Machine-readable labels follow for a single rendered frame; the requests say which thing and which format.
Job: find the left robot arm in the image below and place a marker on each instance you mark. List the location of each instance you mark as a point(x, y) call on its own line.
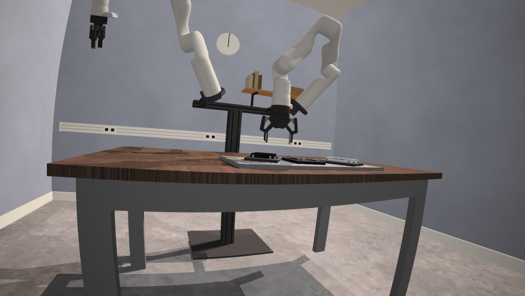
point(326, 26)

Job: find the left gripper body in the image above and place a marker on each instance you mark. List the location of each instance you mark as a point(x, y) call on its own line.
point(280, 112)

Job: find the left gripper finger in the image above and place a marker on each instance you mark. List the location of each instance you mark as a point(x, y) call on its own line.
point(264, 119)
point(294, 121)

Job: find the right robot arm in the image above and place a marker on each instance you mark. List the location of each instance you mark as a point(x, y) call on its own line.
point(189, 42)

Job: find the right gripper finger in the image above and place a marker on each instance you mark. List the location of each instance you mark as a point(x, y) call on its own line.
point(101, 38)
point(93, 36)

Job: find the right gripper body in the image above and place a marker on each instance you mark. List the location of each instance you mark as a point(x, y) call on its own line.
point(98, 21)

